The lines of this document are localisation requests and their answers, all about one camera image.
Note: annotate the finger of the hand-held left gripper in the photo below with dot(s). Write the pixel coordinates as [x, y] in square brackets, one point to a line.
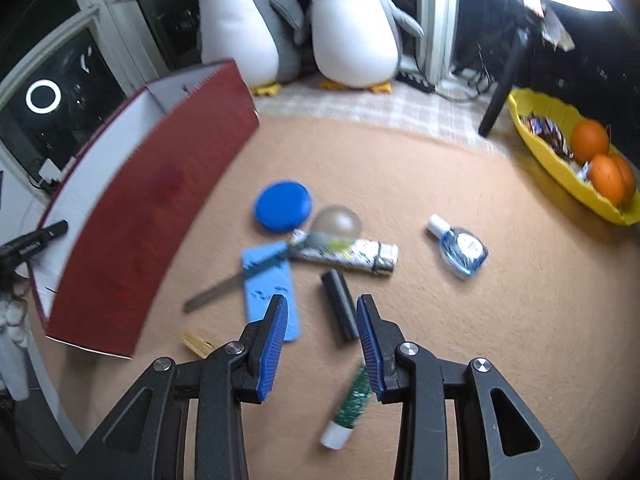
[52, 233]

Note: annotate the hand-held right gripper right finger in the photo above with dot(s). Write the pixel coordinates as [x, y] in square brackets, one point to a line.
[369, 345]

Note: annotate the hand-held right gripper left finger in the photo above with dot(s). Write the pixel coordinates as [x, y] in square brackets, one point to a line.
[274, 345]

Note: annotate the black cylinder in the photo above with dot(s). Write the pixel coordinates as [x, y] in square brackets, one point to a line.
[340, 307]

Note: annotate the rectangular card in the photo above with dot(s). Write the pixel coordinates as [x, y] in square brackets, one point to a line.
[267, 290]

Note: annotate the green glue stick white cap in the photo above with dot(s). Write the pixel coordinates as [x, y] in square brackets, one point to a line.
[352, 402]

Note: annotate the tube with grey cap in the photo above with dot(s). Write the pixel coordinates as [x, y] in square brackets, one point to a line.
[350, 256]

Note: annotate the red cardboard box white inside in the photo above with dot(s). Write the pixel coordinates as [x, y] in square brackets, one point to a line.
[150, 200]

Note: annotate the grey plastic spoon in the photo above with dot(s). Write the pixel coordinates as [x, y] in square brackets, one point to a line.
[336, 221]

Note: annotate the clear blue bottle white cap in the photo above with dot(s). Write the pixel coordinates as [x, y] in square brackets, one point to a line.
[462, 250]

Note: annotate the blue round lid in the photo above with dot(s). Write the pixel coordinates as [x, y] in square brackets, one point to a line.
[282, 206]

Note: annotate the white charger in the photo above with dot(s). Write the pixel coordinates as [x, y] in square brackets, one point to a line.
[47, 170]

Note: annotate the wooden clothespin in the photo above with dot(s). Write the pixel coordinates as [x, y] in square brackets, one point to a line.
[199, 345]

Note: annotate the tan felt mat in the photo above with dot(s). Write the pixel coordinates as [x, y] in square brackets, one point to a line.
[450, 335]

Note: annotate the white grey cloth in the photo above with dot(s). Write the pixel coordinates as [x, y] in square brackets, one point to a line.
[15, 375]

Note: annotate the checkered cloth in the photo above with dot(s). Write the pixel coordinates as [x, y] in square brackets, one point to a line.
[400, 110]

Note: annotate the black power strip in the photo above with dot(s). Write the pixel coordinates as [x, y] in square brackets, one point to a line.
[415, 81]

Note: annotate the wrapped candies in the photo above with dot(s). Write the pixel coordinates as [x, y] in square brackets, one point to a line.
[547, 135]

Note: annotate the white grey penguin plush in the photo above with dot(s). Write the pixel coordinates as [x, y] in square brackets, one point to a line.
[350, 25]
[237, 25]

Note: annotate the orange fruit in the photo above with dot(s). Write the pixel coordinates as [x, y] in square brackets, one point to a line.
[591, 140]
[606, 180]
[629, 175]

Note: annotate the paper tags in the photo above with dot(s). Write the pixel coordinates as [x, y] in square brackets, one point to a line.
[552, 25]

